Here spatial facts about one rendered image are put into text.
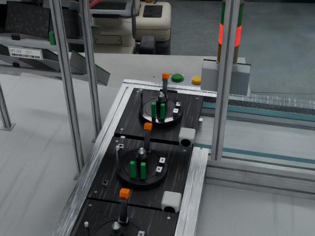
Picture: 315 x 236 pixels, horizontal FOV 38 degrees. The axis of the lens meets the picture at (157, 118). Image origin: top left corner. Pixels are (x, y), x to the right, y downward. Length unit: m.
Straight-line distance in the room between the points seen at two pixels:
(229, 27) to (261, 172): 0.45
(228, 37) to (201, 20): 3.07
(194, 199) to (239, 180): 0.20
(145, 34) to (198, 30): 1.66
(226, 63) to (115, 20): 1.04
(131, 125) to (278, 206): 0.49
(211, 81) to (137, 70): 0.71
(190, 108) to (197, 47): 2.29
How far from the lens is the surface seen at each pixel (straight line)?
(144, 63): 1.87
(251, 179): 1.32
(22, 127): 1.61
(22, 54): 1.17
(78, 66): 1.32
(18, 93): 1.78
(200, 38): 3.85
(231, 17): 1.04
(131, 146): 1.31
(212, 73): 1.15
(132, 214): 1.14
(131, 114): 1.42
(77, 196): 1.21
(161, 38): 2.35
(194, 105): 1.46
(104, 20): 2.08
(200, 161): 1.28
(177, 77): 1.58
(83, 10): 1.25
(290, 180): 1.32
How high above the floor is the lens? 1.85
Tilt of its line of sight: 39 degrees down
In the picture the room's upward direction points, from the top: straight up
